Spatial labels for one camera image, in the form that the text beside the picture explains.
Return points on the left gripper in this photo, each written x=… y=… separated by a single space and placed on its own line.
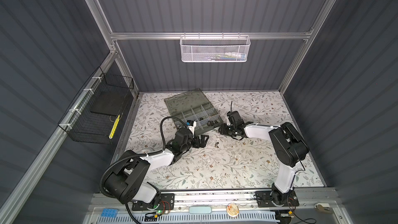
x=195 y=140

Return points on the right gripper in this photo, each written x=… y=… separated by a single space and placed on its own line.
x=229 y=130

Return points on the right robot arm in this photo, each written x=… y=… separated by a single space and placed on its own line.
x=290 y=147

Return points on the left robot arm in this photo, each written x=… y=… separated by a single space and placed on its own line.
x=124 y=180

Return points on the grey compartment organizer box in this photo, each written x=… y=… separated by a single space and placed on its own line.
x=194 y=105

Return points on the floral table mat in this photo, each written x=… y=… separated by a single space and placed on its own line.
x=249 y=163

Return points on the round tape roll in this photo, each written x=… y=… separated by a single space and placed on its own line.
x=232 y=210

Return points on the blue block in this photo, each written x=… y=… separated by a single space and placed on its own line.
x=109 y=213

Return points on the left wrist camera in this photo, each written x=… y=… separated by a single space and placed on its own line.
x=191 y=125

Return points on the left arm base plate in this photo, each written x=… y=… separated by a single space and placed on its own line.
x=162 y=201

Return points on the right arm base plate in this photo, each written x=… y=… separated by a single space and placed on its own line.
x=273 y=198

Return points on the white wire mesh basket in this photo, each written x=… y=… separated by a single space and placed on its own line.
x=214 y=49

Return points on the black wire basket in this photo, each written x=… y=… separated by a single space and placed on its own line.
x=90 y=118

